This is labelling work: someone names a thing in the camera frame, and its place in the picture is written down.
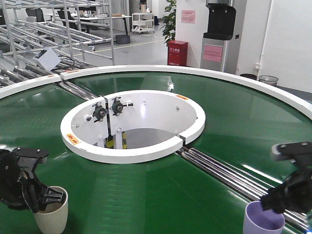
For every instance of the pink wall notice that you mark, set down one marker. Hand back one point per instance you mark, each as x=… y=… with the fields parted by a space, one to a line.
x=188 y=16

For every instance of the white box on rack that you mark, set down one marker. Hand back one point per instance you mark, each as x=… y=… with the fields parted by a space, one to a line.
x=47 y=59

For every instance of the black bearing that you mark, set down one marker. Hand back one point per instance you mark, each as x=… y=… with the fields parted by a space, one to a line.
x=99 y=112
x=117 y=106

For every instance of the beige cup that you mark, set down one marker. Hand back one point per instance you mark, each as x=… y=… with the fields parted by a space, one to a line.
x=54 y=218

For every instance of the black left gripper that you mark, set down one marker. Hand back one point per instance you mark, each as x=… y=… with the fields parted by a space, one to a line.
x=20 y=189

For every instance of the black bearing left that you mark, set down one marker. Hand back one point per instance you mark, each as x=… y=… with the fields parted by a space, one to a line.
x=99 y=112

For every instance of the metal roller rack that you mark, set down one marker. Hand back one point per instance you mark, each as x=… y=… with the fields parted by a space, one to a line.
x=28 y=26

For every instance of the wire mesh waste basket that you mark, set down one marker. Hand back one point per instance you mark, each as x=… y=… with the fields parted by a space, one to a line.
x=270 y=80

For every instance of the black bearing right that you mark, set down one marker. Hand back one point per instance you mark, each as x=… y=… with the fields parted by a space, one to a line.
x=117 y=106

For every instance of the red fire extinguisher cabinet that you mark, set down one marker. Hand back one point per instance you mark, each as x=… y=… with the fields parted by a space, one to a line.
x=177 y=53

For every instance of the steel conveyor rollers right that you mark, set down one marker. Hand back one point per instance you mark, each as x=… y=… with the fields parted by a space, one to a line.
x=251 y=175

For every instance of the green potted plant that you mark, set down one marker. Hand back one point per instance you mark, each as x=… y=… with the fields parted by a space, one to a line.
x=169 y=31

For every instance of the water dispenser machine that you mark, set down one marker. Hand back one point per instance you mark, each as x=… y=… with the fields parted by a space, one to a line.
x=220 y=30

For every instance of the steel conveyor rollers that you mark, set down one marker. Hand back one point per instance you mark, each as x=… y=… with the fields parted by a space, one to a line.
x=251 y=175
x=77 y=91

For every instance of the lavender cup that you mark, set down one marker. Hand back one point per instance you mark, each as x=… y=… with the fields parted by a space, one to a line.
x=258 y=221

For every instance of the white outer conveyor rim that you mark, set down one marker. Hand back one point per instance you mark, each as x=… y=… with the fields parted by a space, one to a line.
x=299 y=104

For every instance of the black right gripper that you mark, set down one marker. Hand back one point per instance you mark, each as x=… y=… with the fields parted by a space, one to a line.
x=295 y=193

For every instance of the white utility cart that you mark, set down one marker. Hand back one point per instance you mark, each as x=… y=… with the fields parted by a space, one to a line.
x=143 y=23

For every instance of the steel conveyor rollers left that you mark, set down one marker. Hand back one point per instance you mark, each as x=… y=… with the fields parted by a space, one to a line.
x=77 y=91

